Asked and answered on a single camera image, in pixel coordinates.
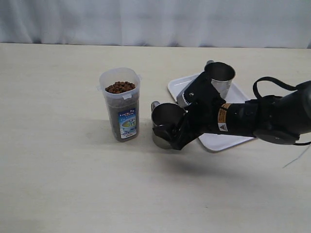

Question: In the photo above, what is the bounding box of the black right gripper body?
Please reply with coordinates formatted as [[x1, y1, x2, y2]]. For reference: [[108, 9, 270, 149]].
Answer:
[[184, 94, 225, 136]]

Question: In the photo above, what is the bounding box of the steel mug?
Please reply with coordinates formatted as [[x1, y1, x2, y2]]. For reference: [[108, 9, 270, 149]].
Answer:
[[151, 101, 186, 150], [205, 60, 236, 99]]

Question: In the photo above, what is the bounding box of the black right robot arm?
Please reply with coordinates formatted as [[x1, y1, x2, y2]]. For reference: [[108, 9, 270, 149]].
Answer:
[[153, 72, 311, 150]]

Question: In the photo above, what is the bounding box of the clear plastic container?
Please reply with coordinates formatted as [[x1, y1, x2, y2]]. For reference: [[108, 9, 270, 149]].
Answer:
[[99, 67, 140, 142]]

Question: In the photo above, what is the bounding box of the white plastic tray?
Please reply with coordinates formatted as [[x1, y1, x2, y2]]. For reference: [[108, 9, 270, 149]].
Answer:
[[167, 74, 255, 153]]

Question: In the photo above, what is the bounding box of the white backdrop curtain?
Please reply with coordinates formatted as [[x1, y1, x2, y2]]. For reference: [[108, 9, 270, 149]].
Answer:
[[0, 0, 311, 49]]

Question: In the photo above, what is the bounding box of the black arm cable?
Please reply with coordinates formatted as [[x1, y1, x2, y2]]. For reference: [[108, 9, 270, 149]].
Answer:
[[252, 76, 311, 146]]

